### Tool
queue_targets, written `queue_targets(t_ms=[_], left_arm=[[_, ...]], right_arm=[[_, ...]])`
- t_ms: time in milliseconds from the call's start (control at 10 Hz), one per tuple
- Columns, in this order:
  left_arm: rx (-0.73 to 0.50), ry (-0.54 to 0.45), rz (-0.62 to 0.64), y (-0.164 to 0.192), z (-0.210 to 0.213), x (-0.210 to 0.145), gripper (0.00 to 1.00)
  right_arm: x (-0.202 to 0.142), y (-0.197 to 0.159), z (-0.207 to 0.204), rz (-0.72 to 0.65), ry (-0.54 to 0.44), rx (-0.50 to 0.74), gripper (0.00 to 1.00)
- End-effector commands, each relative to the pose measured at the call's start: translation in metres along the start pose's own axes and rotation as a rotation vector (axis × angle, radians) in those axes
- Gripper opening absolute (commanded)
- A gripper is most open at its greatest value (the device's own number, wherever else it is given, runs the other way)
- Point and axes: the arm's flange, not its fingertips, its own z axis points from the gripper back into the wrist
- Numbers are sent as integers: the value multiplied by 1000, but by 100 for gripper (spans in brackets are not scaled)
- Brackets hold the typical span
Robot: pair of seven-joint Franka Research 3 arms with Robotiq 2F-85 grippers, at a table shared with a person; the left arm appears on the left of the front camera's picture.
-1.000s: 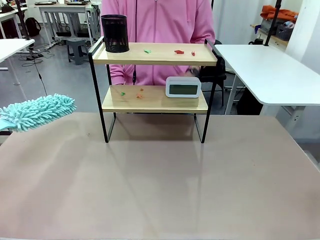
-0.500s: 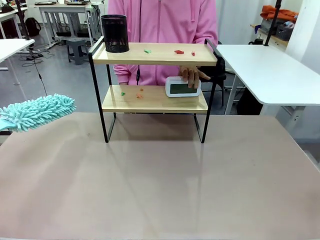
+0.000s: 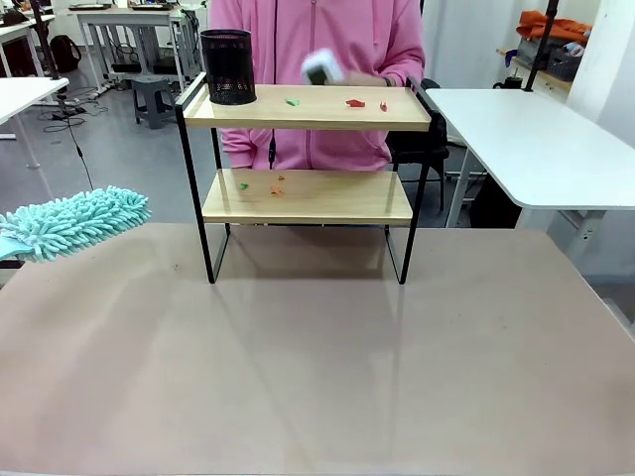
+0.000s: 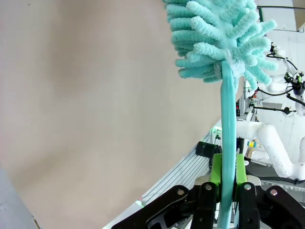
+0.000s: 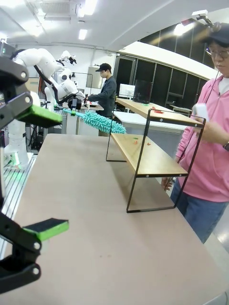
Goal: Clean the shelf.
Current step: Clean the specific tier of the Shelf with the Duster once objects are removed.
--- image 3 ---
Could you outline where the person's left forearm pink sleeve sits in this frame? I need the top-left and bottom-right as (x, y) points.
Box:
(377, 44), (427, 89)

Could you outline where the person's left hand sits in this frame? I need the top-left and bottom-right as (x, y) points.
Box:
(340, 68), (390, 89)

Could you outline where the person in pink hoodie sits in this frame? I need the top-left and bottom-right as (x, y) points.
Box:
(206, 0), (427, 173)

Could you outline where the black camera stand pole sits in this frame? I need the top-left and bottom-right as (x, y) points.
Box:
(28, 0), (68, 84)
(524, 0), (562, 94)

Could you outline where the black wire basket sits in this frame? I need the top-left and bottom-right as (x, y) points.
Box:
(545, 47), (584, 76)

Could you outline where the two-tier wood metal shelf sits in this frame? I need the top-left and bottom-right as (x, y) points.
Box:
(174, 71), (442, 286)

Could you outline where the large white side table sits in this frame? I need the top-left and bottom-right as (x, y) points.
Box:
(424, 87), (635, 234)

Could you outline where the white table with thin legs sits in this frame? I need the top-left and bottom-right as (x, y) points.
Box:
(0, 76), (70, 170)

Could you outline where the black floor cable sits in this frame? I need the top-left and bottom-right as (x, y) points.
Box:
(43, 88), (108, 192)

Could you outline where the orange cloth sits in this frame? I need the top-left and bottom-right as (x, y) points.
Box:
(515, 9), (594, 46)

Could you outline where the grey plastic stool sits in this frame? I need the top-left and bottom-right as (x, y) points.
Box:
(130, 75), (179, 131)

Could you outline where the black mesh pen holder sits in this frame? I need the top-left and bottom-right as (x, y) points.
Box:
(199, 28), (258, 107)

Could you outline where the white desk with grey legs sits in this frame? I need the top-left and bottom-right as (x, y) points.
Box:
(67, 3), (202, 93)

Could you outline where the black backpack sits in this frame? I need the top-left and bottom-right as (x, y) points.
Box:
(49, 34), (83, 73)

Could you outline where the white rounded desk clock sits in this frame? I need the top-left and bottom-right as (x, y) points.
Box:
(301, 48), (345, 86)

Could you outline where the teal microfiber chenille duster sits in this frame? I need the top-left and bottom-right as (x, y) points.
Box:
(0, 184), (153, 264)

